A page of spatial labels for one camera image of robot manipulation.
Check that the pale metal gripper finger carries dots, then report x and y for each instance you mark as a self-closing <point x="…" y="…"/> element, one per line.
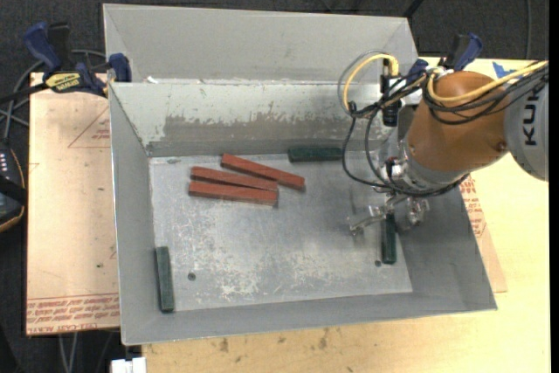
<point x="366" y="223"/>
<point x="374" y="210"/>

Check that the dark green flat block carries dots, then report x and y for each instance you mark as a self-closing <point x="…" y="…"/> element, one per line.
<point x="165" y="279"/>
<point x="315" y="154"/>
<point x="388" y="242"/>

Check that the grey metal bin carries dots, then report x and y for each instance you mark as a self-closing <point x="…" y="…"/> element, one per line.
<point x="271" y="240"/>

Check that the red-brown flat block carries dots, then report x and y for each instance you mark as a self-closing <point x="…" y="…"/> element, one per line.
<point x="231" y="178"/>
<point x="262" y="171"/>
<point x="231" y="193"/>

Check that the brown cardboard board red print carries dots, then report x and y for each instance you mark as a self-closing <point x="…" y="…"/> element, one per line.
<point x="70" y="205"/>

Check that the black cylinder on white bracket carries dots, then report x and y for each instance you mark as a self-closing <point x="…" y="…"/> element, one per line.
<point x="390" y="113"/>

